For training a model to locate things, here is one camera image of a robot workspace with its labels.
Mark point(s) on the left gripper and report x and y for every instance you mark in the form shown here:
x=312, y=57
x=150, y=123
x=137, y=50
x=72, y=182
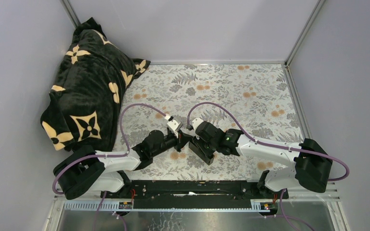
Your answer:
x=181, y=141

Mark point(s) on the black paper box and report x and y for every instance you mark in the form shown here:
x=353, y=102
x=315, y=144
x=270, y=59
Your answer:
x=200, y=144

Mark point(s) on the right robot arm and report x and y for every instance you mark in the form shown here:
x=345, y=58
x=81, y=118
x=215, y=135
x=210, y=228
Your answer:
x=301, y=168

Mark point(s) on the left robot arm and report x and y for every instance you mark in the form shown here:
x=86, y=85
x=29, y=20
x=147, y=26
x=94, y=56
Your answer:
x=88, y=170

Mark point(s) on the floral tablecloth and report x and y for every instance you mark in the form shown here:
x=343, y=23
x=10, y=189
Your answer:
x=256, y=97

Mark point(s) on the black floral blanket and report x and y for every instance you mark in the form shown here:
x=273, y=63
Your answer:
x=87, y=94

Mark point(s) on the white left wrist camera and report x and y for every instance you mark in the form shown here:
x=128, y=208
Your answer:
x=172, y=123

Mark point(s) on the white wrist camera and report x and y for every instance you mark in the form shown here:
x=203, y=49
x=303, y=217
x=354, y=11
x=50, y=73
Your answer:
x=172, y=123
x=195, y=123

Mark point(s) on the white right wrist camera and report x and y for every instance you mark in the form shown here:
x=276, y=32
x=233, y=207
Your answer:
x=195, y=123

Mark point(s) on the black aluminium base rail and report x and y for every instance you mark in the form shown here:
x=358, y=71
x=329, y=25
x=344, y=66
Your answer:
x=190, y=196

